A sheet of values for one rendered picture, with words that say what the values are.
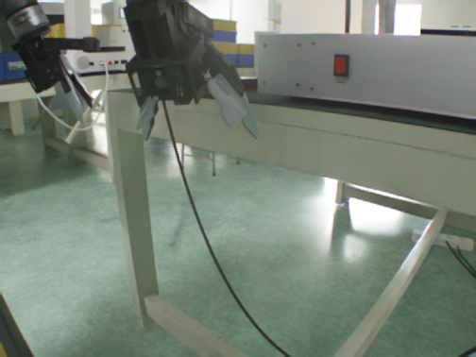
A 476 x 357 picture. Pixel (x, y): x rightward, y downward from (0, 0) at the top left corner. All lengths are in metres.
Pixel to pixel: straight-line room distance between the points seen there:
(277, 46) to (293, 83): 0.06
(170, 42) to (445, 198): 0.35
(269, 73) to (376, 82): 0.18
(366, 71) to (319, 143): 0.12
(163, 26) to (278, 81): 0.25
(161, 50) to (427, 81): 0.32
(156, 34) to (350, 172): 0.29
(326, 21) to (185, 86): 0.75
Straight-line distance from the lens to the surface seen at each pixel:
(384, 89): 0.49
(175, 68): 0.36
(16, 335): 0.81
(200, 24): 0.44
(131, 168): 0.93
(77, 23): 2.39
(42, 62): 0.77
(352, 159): 0.47
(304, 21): 1.11
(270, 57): 0.57
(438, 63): 0.47
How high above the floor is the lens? 0.81
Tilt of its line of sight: 19 degrees down
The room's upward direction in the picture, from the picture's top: straight up
